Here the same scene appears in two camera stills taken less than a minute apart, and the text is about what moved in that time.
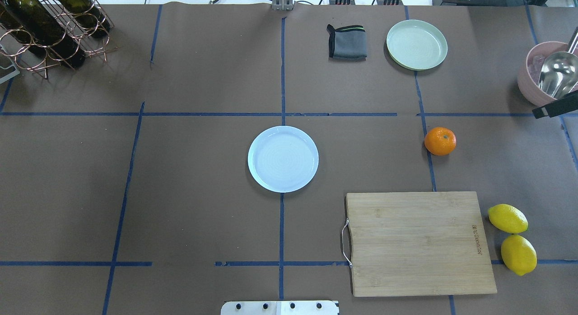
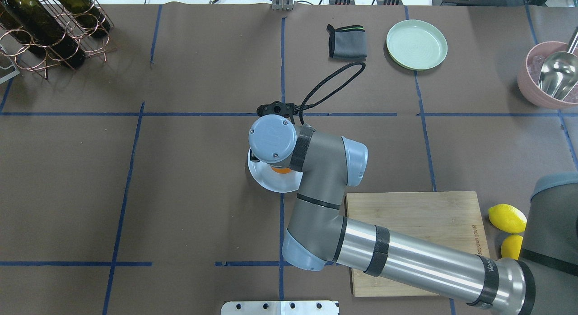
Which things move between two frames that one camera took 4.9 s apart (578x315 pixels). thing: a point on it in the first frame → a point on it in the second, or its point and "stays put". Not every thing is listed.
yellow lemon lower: x=518 y=254 stays put
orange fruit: x=440 y=141 → x=282 y=170
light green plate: x=417 y=45 stays put
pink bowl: x=528 y=75 stays put
